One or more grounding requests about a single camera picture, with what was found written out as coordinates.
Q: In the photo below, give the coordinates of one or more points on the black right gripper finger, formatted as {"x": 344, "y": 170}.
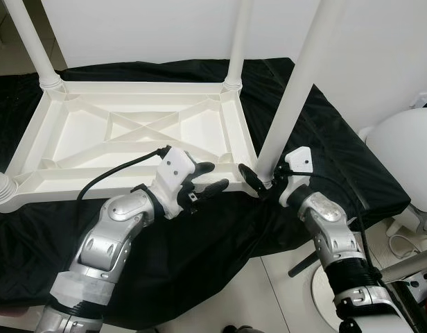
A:
{"x": 251, "y": 180}

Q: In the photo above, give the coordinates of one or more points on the white stand pole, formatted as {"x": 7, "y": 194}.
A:
{"x": 411, "y": 267}

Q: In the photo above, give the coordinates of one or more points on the black right robot foot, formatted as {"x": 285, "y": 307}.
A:
{"x": 241, "y": 329}

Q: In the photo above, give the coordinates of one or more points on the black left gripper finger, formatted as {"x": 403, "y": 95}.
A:
{"x": 212, "y": 188}
{"x": 201, "y": 169}

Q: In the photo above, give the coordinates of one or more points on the dark metal table leg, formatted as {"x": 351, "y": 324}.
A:
{"x": 303, "y": 263}

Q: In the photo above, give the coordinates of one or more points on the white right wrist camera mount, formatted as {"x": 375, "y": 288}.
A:
{"x": 297, "y": 166}

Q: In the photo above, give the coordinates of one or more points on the white power adapter box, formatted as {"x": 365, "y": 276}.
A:
{"x": 419, "y": 283}

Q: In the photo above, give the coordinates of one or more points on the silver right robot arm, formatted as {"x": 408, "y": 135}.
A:
{"x": 331, "y": 229}

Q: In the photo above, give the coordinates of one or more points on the white rounded appliance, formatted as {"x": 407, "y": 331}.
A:
{"x": 407, "y": 159}

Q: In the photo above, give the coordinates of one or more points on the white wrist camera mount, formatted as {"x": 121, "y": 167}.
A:
{"x": 177, "y": 173}
{"x": 297, "y": 166}

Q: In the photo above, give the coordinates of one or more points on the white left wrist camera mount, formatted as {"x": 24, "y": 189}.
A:
{"x": 177, "y": 173}

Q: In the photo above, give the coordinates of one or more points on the white round stand base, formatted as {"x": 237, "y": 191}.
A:
{"x": 323, "y": 298}

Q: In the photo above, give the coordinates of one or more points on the black cloth table cover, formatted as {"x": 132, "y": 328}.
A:
{"x": 338, "y": 152}

